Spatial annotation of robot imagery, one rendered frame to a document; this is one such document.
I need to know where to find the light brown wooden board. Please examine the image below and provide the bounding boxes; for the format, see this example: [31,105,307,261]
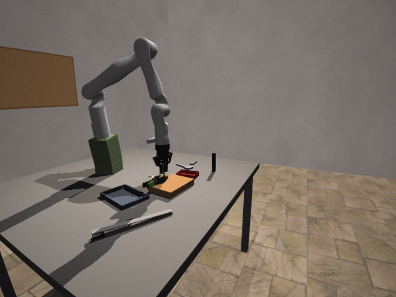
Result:
[148,174,194,199]

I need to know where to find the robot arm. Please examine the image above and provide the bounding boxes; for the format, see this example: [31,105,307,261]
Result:
[82,38,170,145]

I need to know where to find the red rectangular tray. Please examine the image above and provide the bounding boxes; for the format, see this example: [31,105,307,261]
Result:
[176,170,199,179]

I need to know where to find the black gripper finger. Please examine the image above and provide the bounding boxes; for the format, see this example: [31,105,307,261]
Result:
[153,154,165,174]
[163,152,173,172]

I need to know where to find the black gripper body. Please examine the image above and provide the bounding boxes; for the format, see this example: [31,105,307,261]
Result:
[155,144,170,160]

